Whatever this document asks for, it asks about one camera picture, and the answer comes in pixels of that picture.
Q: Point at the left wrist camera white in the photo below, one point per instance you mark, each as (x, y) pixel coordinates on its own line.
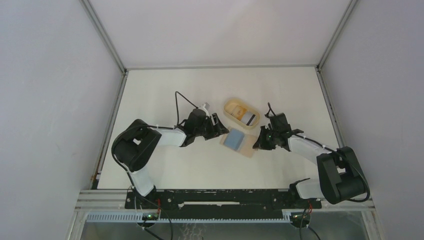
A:
(205, 108)

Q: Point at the beige leather card holder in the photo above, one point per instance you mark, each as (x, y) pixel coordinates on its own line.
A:
(246, 148)

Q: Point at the white slotted cable duct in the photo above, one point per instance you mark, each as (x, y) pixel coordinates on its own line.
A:
(132, 217)

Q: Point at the beige oval plastic tray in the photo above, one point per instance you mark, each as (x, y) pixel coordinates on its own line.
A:
(229, 106)

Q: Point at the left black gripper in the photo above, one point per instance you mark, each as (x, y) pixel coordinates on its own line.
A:
(216, 130)

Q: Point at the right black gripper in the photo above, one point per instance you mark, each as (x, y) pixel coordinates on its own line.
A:
(261, 143)

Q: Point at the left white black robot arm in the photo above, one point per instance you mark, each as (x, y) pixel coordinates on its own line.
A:
(133, 148)

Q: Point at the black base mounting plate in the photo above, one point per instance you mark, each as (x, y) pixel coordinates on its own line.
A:
(219, 202)

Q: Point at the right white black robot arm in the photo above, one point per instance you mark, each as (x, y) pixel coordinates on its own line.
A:
(340, 176)

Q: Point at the left green circuit board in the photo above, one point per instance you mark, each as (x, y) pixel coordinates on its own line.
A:
(150, 217)

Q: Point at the right circuit board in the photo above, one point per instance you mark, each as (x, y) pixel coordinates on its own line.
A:
(299, 217)

